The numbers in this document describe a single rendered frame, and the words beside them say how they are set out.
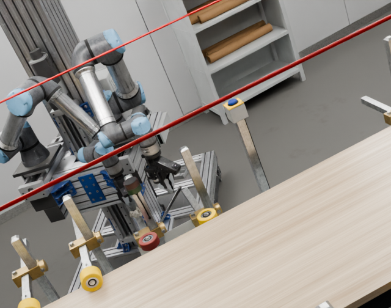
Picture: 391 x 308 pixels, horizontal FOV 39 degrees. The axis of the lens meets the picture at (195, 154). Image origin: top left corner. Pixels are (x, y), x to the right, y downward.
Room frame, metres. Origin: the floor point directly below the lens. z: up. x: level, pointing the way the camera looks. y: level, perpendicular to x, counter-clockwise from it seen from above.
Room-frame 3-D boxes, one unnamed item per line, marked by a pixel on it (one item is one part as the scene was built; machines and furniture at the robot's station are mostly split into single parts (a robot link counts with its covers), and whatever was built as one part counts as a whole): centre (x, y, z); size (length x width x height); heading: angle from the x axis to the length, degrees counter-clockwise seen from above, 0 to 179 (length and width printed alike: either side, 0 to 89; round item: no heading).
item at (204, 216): (1.84, 0.05, 0.85); 0.08 x 0.08 x 0.11
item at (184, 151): (2.00, 0.04, 0.90); 0.03 x 0.03 x 0.48; 8
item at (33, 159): (2.78, 0.80, 1.09); 0.15 x 0.15 x 0.10
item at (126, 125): (2.16, 0.18, 1.24); 0.11 x 0.11 x 0.08; 3
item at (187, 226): (1.99, 0.26, 0.75); 0.26 x 0.01 x 0.10; 98
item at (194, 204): (2.03, 0.08, 0.80); 0.43 x 0.03 x 0.04; 8
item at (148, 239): (1.84, 0.31, 0.85); 0.08 x 0.08 x 0.11
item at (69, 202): (1.93, 0.53, 0.94); 0.03 x 0.03 x 0.48; 8
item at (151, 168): (2.06, 0.17, 1.09); 0.09 x 0.08 x 0.12; 50
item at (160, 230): (1.96, 0.31, 0.85); 0.13 x 0.06 x 0.05; 98
